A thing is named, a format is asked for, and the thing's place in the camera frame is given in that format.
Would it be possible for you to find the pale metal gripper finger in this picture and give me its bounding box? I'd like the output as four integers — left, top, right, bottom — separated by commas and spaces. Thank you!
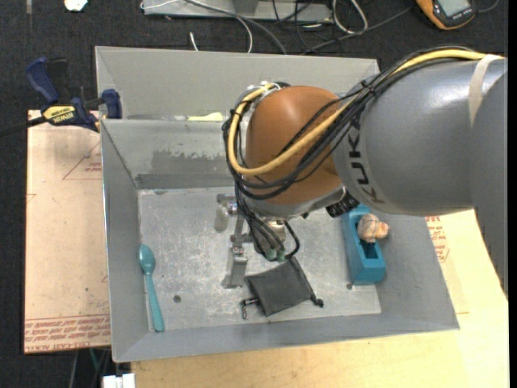
213, 193, 240, 233
224, 243, 249, 289

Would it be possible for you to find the grey metal bin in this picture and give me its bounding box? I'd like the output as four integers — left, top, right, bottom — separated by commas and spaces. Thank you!
95, 45, 460, 364

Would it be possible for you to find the teal plastic spoon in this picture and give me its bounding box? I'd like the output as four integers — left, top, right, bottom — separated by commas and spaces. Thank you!
138, 243, 166, 333

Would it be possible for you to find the blue open box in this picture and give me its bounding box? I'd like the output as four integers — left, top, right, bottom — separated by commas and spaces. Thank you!
340, 204, 388, 286

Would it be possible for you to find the pale pink seashell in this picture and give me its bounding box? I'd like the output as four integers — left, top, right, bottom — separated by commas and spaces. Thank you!
356, 213, 391, 243

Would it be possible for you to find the dark grey drawstring pouch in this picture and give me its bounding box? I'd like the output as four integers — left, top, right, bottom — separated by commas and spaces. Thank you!
240, 255, 325, 319

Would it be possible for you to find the black cylinder on white bracket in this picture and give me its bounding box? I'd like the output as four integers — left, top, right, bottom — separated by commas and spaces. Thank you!
325, 195, 361, 219

